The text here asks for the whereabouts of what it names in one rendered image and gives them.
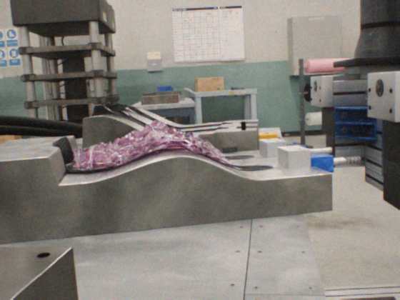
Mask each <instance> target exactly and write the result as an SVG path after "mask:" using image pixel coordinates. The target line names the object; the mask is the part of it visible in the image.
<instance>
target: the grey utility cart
mask: <svg viewBox="0 0 400 300"><path fill-rule="evenodd" d="M184 90H185V91H187V92H188V93H189V96H190V97H191V100H192V101H193V102H194V103H195V105H196V106H195V107H194V110H195V116H194V119H195V124H202V115H201V99H208V98H219V97H230V96H243V103H244V120H250V115H249V96H250V107H251V120H257V112H256V94H257V89H237V90H231V89H227V90H223V91H203V92H195V91H192V90H190V89H184Z"/></svg>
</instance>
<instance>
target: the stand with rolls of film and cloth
mask: <svg viewBox="0 0 400 300"><path fill-rule="evenodd" d="M345 59H353V58H340V59H312V60H306V61H305V62H304V65H303V59H299V98H300V129H301V143H299V142H293V144H301V145H303V146H306V148H307V149H313V148H314V147H313V146H310V145H307V144H306V138H305V121H306V124H307V125H314V124H321V112H312V113H307V114H306V118H305V104H304V99H305V100H306V101H307V102H311V84H306V85H305V86H304V72H305V73H306V74H321V73H334V72H344V67H336V68H334V67H333V62H335V61H342V60H345ZM303 68H304V70H303Z"/></svg>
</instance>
